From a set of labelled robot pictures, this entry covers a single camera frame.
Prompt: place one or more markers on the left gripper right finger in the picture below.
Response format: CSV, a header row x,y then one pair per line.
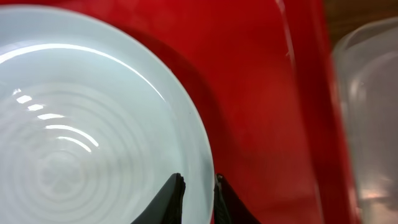
x,y
227,206

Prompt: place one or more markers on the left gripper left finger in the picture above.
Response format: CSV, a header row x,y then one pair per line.
x,y
166,206

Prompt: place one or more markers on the light blue plate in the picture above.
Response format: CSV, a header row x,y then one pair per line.
x,y
93,124

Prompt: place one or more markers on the red plastic tray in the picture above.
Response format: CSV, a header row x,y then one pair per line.
x,y
259,72

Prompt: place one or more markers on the clear plastic bin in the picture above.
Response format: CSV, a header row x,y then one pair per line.
x,y
366,71

